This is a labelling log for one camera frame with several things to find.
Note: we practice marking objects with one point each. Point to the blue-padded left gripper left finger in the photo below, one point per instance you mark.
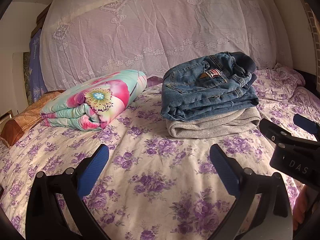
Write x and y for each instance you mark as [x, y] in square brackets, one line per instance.
[45, 219]

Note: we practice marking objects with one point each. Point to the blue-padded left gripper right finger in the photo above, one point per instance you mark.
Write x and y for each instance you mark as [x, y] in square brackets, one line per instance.
[261, 209]

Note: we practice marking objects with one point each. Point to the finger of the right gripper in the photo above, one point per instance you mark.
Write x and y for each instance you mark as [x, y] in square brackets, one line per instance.
[275, 133]
[308, 125]

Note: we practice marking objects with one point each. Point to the blue denim jeans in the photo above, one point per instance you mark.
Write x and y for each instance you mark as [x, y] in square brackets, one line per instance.
[208, 86]

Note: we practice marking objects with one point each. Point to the person's right hand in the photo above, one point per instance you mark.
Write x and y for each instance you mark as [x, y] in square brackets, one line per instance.
[300, 207]

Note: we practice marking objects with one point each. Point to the folded grey sweatpants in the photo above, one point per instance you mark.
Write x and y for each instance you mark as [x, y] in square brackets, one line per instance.
[215, 126]

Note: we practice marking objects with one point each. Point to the brown orange pillow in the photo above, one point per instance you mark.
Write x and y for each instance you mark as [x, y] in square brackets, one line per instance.
[15, 128]

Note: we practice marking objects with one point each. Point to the beige checkered curtain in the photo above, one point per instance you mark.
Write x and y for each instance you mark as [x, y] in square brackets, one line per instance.
[314, 29]

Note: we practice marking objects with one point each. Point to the purple floral bed quilt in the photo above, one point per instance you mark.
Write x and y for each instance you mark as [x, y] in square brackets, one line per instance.
[153, 186]

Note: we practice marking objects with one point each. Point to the folded teal pink floral blanket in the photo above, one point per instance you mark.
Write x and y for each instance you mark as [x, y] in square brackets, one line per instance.
[92, 105]

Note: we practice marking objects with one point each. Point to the blue patterned hanging cloth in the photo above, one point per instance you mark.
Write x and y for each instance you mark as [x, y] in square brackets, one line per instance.
[36, 82]

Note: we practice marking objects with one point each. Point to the white lace headboard cover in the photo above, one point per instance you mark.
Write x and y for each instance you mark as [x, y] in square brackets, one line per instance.
[84, 39]

